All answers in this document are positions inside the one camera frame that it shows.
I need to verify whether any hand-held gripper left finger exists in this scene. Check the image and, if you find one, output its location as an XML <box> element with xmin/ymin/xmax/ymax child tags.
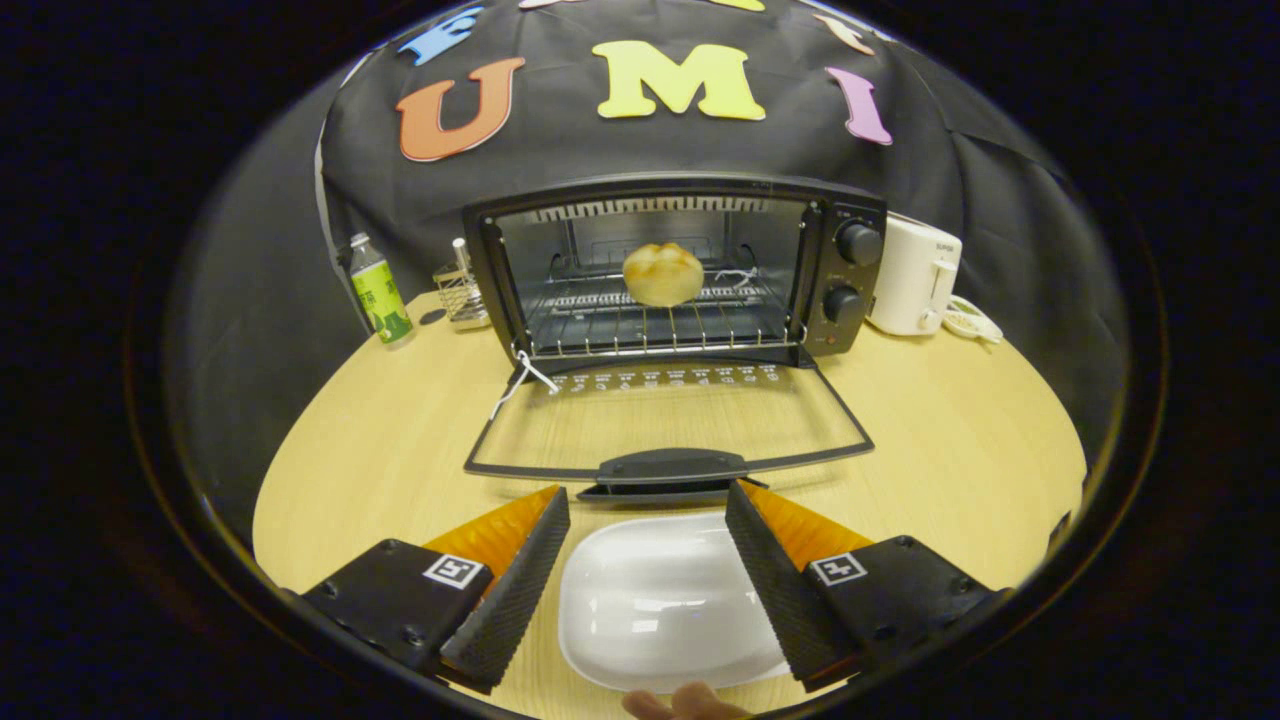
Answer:
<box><xmin>298</xmin><ymin>486</ymin><xmax>572</xmax><ymax>696</ymax></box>

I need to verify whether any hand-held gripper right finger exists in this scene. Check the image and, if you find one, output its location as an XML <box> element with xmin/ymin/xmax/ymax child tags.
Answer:
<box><xmin>725</xmin><ymin>480</ymin><xmax>1011</xmax><ymax>693</ymax></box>

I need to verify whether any black toaster oven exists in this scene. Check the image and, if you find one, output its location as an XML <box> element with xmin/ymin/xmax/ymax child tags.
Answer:
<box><xmin>463</xmin><ymin>172</ymin><xmax>888</xmax><ymax>502</ymax></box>

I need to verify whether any golden bread bun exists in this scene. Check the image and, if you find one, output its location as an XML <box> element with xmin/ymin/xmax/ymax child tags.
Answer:
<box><xmin>622</xmin><ymin>243</ymin><xmax>706</xmax><ymax>308</ymax></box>

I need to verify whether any white pop-up toaster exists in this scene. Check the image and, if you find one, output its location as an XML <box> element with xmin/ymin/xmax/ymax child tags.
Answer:
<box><xmin>866</xmin><ymin>212</ymin><xmax>963</xmax><ymax>337</ymax></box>

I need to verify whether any white plate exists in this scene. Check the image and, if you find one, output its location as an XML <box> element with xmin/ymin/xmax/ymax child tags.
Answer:
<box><xmin>557</xmin><ymin>513</ymin><xmax>792</xmax><ymax>694</ymax></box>

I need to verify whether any green drink bottle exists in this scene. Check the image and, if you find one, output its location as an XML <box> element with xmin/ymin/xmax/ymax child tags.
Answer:
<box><xmin>348</xmin><ymin>233</ymin><xmax>415</xmax><ymax>347</ymax></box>

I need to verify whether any small white dish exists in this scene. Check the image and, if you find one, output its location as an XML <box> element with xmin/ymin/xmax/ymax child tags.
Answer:
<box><xmin>943</xmin><ymin>296</ymin><xmax>1005</xmax><ymax>346</ymax></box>

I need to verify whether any white string tie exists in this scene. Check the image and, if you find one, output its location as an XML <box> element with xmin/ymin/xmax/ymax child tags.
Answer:
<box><xmin>487</xmin><ymin>349</ymin><xmax>562</xmax><ymax>422</ymax></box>

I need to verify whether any wire basket holder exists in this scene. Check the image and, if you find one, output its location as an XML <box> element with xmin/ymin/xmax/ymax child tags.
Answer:
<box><xmin>433</xmin><ymin>238</ymin><xmax>492</xmax><ymax>332</ymax></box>

